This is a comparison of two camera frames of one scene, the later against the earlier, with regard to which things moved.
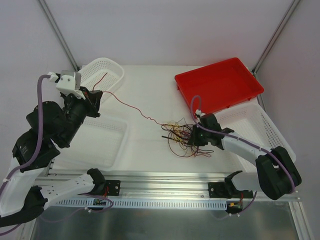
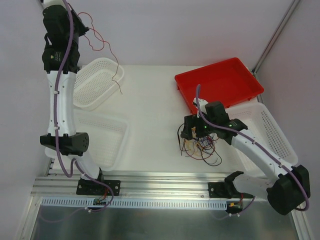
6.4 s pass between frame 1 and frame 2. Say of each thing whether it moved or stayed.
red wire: moved
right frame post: stayed
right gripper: moved
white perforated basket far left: stayed
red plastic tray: stayed
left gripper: moved
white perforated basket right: stayed
